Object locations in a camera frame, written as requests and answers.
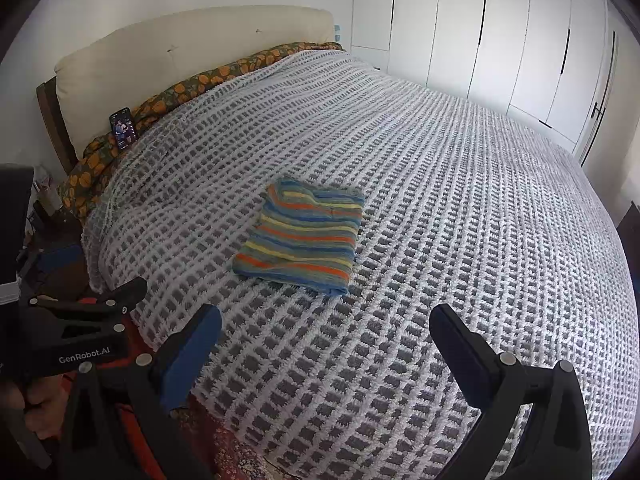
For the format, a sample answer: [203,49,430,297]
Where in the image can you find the orange floral bedsheet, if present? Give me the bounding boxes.
[57,41,346,218]

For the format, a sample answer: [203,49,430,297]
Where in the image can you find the cream headboard cushion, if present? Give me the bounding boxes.
[54,6,335,158]

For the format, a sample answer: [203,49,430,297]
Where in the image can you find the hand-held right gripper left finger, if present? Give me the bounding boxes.
[60,304,223,480]

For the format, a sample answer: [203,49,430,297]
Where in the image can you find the red patterned rug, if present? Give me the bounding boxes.
[177,400,281,480]

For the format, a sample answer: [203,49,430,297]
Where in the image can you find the striped knit sweater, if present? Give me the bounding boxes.
[231,175,366,297]

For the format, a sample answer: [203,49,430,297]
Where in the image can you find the dark wooden dresser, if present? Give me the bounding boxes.
[616,200,640,281]

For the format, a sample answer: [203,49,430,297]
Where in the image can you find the brown wooden bed frame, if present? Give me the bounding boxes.
[36,77,78,173]

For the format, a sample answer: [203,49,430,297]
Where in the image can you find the person's left hand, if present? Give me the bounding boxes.
[22,379,68,443]

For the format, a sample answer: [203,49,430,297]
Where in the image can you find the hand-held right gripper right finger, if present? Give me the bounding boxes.
[429,303,593,480]

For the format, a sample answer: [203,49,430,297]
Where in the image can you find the black smartphone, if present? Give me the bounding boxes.
[109,106,138,151]

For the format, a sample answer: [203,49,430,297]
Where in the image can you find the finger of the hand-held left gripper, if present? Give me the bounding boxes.
[19,244,85,287]
[29,276,149,337]

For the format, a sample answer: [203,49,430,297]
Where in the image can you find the white grey knit blanket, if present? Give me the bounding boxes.
[82,50,628,480]

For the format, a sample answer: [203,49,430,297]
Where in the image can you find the white wardrobe doors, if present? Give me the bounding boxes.
[350,0,621,161]

